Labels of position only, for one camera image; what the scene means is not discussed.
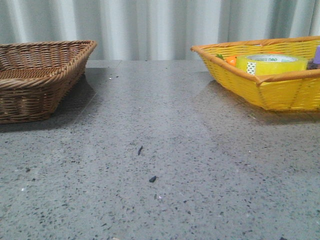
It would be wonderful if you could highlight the orange toy carrot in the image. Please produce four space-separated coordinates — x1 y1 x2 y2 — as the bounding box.
215 51 283 67

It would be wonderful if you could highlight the white curtain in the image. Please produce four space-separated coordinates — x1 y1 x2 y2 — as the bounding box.
0 0 320 61

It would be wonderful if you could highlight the yellow packing tape roll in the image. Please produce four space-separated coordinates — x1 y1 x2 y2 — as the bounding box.
235 53 308 76

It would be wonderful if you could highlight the yellow woven basket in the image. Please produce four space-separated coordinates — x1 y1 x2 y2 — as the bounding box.
191 36 320 111

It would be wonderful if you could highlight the brown wicker basket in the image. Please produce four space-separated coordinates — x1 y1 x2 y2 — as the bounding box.
0 40 97 124

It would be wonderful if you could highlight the purple foam cube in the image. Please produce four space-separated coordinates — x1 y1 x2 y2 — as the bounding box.
313 45 320 65

